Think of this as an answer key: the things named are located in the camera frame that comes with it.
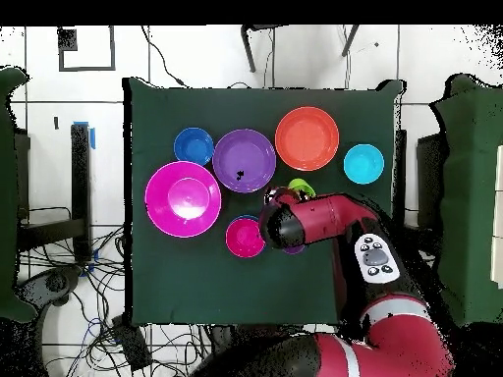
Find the lime green plastic cup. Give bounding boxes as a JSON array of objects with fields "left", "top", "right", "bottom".
[{"left": 287, "top": 177, "right": 317, "bottom": 198}]

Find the wide purple bowl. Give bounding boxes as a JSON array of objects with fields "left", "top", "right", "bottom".
[{"left": 212, "top": 128, "right": 278, "bottom": 194}]

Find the wide orange bowl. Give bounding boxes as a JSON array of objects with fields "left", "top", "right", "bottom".
[{"left": 274, "top": 106, "right": 340, "bottom": 173}]

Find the light blue small bowl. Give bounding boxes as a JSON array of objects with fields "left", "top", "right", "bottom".
[{"left": 342, "top": 143, "right": 385, "bottom": 186}]

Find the dark blue small bowl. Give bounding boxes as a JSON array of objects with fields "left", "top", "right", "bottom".
[{"left": 173, "top": 126, "right": 216, "bottom": 167}]

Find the large pink bowl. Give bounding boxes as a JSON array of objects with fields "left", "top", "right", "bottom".
[{"left": 143, "top": 160, "right": 223, "bottom": 240}]

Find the dark green tablecloth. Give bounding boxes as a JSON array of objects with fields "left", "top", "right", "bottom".
[{"left": 123, "top": 77, "right": 405, "bottom": 329}]

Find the green-clothed side table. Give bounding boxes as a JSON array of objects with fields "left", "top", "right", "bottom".
[
  {"left": 0, "top": 66, "right": 38, "bottom": 323},
  {"left": 426, "top": 74, "right": 503, "bottom": 325}
]

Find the black power strip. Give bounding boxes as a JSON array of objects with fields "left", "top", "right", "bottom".
[{"left": 110, "top": 313, "right": 153, "bottom": 372}]

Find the black round machine base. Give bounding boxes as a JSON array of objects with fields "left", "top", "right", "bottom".
[{"left": 17, "top": 266, "right": 84, "bottom": 308}]

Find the black bench frame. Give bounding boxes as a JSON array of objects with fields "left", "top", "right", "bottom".
[
  {"left": 15, "top": 123, "right": 94, "bottom": 263},
  {"left": 393, "top": 129, "right": 448, "bottom": 237}
]

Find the black camera stand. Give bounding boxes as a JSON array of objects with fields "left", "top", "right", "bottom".
[{"left": 240, "top": 24, "right": 362, "bottom": 75}]

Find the thin black floor cable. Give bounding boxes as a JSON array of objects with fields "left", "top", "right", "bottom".
[{"left": 140, "top": 25, "right": 191, "bottom": 88}]

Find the tangle of floor cables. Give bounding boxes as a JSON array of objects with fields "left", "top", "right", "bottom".
[{"left": 18, "top": 205, "right": 215, "bottom": 377}]

